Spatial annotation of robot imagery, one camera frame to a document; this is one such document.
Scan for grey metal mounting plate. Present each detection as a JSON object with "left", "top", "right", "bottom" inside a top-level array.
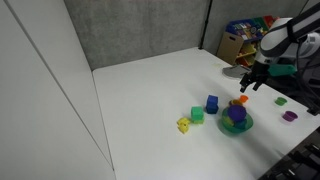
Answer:
[{"left": 222, "top": 65, "right": 251, "bottom": 79}]

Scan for colourful toy storage shelf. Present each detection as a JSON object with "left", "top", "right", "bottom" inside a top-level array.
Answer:
[{"left": 226, "top": 15, "right": 277, "bottom": 67}]

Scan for yellow toy figure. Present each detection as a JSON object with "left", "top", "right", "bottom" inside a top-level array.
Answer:
[{"left": 177, "top": 117, "right": 190, "bottom": 134}]

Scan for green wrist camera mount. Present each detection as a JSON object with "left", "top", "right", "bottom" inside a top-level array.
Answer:
[{"left": 268, "top": 64, "right": 297, "bottom": 77}]

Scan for teal block in bowl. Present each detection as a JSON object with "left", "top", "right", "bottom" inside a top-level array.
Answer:
[{"left": 234, "top": 119, "right": 247, "bottom": 129}]

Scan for green small bowl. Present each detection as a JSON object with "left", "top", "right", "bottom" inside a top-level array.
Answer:
[{"left": 275, "top": 97, "right": 287, "bottom": 106}]

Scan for purple ball block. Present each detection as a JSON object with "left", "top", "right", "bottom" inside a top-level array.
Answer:
[{"left": 227, "top": 105, "right": 247, "bottom": 122}]

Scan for black camera stand pole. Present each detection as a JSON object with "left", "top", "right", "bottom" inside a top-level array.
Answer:
[{"left": 198, "top": 0, "right": 213, "bottom": 50}]

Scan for large green transparent bowl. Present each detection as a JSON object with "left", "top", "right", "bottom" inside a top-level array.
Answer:
[{"left": 221, "top": 115, "right": 253, "bottom": 134}]

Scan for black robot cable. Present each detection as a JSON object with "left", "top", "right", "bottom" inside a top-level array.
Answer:
[{"left": 293, "top": 41, "right": 320, "bottom": 117}]

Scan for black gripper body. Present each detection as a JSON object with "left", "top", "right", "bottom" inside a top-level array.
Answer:
[{"left": 240, "top": 61, "right": 269, "bottom": 85}]

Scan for green cube block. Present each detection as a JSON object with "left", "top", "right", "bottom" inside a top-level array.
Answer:
[{"left": 191, "top": 106, "right": 204, "bottom": 120}]

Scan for yellow small bowl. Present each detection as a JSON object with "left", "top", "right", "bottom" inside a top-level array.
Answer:
[{"left": 229, "top": 99, "right": 243, "bottom": 106}]

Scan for orange small bowl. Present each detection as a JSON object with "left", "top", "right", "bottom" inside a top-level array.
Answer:
[{"left": 239, "top": 95, "right": 249, "bottom": 103}]

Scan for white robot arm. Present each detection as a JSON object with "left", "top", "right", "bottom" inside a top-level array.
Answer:
[{"left": 240, "top": 3, "right": 320, "bottom": 92}]

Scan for blue cube blocks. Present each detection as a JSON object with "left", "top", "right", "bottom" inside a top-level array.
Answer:
[{"left": 206, "top": 95, "right": 219, "bottom": 114}]

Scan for cardboard box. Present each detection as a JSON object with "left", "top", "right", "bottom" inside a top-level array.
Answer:
[{"left": 217, "top": 32, "right": 244, "bottom": 65}]

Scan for purple small bowl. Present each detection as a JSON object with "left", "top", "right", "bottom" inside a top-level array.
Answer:
[{"left": 282, "top": 111, "right": 298, "bottom": 122}]

